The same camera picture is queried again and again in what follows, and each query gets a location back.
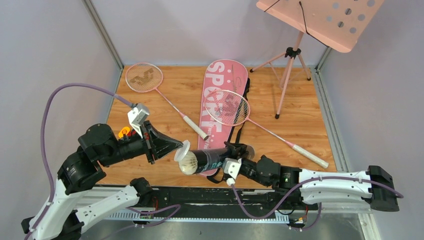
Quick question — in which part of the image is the pink racket far left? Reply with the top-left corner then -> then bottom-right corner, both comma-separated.
125,62 -> 210,140

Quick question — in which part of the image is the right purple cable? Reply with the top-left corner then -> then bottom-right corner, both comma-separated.
230,175 -> 404,220

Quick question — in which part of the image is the pink racket on bag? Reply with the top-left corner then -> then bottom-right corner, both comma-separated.
203,89 -> 329,169

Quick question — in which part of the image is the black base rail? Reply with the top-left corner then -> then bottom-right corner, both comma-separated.
99,186 -> 319,223

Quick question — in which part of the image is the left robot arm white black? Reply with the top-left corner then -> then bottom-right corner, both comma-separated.
21,121 -> 183,240

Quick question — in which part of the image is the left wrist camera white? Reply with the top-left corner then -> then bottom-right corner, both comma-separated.
127,103 -> 150,139

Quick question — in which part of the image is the black shuttlecock tube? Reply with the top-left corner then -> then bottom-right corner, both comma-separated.
189,147 -> 228,175

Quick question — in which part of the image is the pink racket bag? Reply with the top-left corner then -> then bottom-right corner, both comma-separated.
194,59 -> 249,185

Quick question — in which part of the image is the pink music stand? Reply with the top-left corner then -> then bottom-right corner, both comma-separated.
250,0 -> 384,119

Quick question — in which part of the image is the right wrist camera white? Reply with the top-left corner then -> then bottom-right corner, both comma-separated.
222,157 -> 242,187

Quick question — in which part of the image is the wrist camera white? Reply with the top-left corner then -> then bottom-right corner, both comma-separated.
127,103 -> 150,139
222,157 -> 242,187

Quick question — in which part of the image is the white shuttlecock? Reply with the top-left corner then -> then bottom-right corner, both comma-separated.
178,151 -> 198,175

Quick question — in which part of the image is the yellow red green toy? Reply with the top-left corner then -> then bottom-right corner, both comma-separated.
118,126 -> 136,139

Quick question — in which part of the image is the white plastic tube lid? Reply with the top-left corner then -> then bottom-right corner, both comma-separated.
174,140 -> 191,162

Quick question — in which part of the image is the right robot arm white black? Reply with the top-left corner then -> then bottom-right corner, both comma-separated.
224,142 -> 403,212

